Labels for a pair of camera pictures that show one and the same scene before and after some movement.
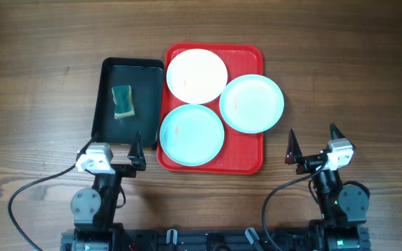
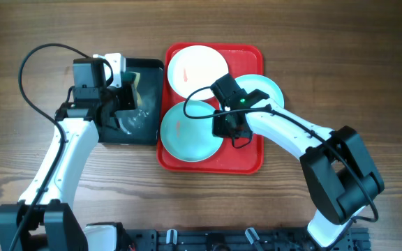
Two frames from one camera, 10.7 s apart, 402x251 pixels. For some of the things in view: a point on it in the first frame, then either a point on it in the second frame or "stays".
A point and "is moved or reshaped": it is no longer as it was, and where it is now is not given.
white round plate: [197, 76] stays
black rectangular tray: [145, 76] stays
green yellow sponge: [123, 99] is moved or reshaped
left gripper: [135, 154] to [126, 92]
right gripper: [294, 156] to [218, 130]
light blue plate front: [192, 135] stays
